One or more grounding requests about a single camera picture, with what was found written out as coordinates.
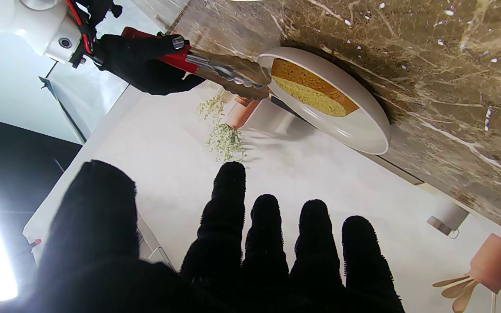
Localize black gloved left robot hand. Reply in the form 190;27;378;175
29;160;405;313

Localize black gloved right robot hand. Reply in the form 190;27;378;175
96;34;205;96

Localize red-handled metal kitchen tongs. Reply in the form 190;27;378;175
122;27;273;101

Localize slice of brown bread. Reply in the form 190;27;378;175
271;58;361;118

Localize printed kitchen backdrop banner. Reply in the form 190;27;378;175
22;83;501;313

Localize round white plate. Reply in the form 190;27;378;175
257;47;391;155

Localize red and black right arm cable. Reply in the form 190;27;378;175
66;0;123;68

